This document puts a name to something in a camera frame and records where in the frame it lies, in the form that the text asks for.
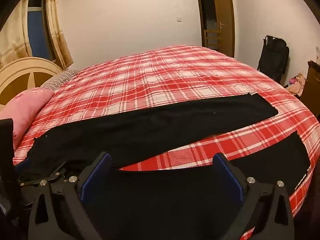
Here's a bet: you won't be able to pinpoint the brown wooden cabinet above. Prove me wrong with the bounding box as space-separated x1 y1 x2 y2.
300 60 320 117

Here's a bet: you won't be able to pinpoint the brown wooden door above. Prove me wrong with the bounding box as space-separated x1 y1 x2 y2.
211 0 235 58

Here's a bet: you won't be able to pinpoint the window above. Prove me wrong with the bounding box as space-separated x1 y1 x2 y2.
27 0 54 60

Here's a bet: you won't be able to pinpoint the cream round headboard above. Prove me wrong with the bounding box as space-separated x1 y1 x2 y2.
0 57 63 105

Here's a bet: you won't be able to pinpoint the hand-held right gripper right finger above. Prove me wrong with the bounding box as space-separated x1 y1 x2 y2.
212 152 295 240

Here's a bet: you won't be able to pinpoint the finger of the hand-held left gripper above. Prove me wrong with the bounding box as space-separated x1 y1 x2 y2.
18 160 68 188

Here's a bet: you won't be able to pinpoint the pink pillow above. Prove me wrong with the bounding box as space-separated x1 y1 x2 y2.
0 87 55 150

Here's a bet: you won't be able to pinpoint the grey striped pillow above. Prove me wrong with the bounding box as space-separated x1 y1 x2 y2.
41 69 80 90

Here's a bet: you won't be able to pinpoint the brown door frame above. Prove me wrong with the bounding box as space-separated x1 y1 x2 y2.
194 0 213 48

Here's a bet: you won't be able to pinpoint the wooden chair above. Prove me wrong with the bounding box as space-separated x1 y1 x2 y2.
204 29 223 50

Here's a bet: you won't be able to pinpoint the sheer cream curtain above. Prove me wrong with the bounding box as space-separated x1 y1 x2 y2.
0 0 33 68

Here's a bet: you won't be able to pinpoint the beige patterned curtain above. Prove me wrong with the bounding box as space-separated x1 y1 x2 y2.
46 0 74 68

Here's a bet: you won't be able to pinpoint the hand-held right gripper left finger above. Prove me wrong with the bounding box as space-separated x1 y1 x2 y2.
28 151 112 240

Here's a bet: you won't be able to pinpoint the pink clothes pile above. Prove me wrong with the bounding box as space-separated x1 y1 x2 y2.
285 72 307 97

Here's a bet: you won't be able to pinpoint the black pants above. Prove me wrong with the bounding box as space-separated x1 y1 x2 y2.
15 92 312 240

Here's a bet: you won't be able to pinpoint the black bag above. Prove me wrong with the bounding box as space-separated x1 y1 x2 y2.
257 35 290 85

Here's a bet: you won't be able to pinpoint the red plaid bed sheet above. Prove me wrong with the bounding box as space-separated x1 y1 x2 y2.
12 45 320 218

